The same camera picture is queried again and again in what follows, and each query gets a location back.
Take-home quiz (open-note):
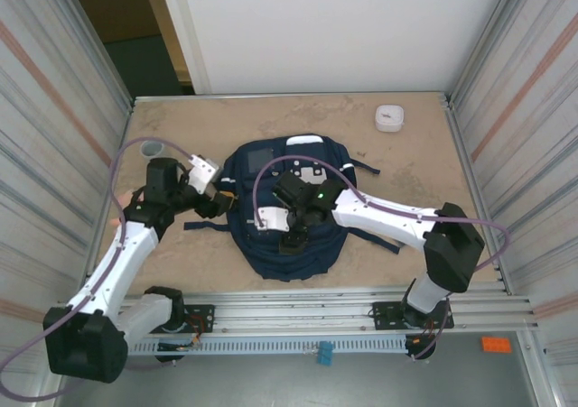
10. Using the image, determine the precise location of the navy blue backpack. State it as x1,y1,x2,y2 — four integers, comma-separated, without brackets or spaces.
183,132,402,283

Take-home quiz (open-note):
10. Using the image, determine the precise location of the blue plastic connector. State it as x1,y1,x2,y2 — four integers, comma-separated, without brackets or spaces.
315,341,335,366

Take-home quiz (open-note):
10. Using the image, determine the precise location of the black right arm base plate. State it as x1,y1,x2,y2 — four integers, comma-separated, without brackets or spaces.
372,301,454,332

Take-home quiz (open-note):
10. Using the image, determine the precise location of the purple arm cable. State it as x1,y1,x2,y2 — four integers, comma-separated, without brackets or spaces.
253,156,510,362
0,138,202,402

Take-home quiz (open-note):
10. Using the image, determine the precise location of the pink plush doll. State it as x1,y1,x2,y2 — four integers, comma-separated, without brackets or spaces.
109,190,146,228

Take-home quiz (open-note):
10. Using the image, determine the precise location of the grey ceramic cup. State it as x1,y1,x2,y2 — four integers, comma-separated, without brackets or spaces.
140,139,166,161

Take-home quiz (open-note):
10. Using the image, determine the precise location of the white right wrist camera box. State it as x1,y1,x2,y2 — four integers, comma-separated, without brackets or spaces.
256,206,290,232

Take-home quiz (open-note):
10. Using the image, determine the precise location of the white round container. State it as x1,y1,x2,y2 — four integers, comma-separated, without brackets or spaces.
374,104,406,133

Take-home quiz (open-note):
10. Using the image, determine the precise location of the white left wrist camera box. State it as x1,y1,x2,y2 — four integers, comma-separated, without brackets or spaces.
188,153,221,196

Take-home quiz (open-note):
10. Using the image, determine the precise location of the slotted grey cable duct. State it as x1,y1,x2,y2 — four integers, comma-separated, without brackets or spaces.
128,338,407,356

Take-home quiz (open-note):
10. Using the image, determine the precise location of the brown wooden door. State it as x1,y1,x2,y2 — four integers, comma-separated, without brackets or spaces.
66,0,191,86

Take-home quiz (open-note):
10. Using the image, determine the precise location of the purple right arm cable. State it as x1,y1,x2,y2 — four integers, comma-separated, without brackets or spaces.
253,156,510,362

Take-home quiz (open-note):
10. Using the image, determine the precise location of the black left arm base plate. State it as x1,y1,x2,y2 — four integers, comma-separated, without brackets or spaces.
134,304,216,335

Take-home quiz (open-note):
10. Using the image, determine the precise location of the orange toy brick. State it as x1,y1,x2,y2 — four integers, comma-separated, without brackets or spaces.
480,336,514,354

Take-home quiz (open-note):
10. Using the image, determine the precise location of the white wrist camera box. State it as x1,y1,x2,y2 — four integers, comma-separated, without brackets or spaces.
256,206,290,232
188,153,221,196

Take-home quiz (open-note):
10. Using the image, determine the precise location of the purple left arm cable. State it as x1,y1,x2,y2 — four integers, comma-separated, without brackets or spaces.
0,138,202,402

